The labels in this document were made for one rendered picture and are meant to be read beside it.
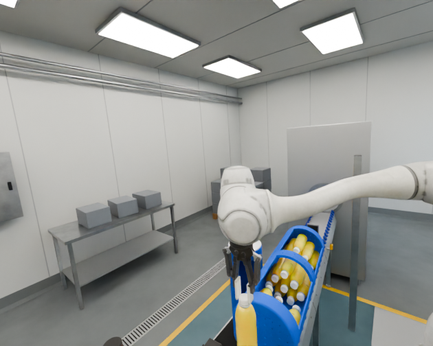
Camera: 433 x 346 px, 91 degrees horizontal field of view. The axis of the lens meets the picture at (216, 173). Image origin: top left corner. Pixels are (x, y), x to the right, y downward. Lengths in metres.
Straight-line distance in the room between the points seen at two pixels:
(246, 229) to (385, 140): 5.42
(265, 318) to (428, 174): 0.77
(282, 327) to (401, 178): 0.70
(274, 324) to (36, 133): 3.51
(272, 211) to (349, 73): 5.55
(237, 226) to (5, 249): 3.61
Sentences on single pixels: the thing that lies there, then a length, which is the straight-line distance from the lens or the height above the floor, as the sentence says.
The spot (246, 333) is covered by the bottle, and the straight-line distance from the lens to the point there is 0.86.
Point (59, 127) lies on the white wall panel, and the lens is 3.84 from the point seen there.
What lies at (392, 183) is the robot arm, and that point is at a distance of 0.75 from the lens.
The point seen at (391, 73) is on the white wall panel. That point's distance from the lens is 5.85.
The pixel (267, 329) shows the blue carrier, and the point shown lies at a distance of 1.12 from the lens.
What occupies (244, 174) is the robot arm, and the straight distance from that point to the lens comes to 0.60.
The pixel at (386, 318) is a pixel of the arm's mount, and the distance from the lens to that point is 1.47.
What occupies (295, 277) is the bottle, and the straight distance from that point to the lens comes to 1.39.
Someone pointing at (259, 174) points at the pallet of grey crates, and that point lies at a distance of 4.73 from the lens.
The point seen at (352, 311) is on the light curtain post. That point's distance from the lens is 2.74.
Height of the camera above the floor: 1.93
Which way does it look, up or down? 9 degrees down
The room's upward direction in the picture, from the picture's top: 4 degrees counter-clockwise
